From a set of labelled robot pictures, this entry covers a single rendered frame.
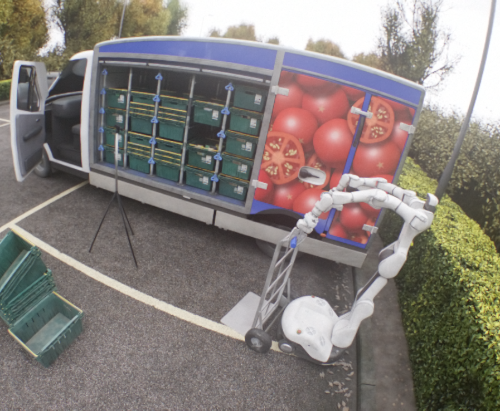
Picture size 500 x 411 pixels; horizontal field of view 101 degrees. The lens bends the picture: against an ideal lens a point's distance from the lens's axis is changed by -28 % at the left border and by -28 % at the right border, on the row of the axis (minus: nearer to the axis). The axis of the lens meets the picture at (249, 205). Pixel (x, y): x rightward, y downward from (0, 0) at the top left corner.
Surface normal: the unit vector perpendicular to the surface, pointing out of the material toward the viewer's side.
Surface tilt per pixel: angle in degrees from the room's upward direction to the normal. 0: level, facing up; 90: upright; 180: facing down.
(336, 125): 90
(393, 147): 90
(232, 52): 90
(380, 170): 90
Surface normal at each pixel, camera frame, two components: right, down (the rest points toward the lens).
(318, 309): -0.33, 0.07
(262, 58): -0.25, 0.40
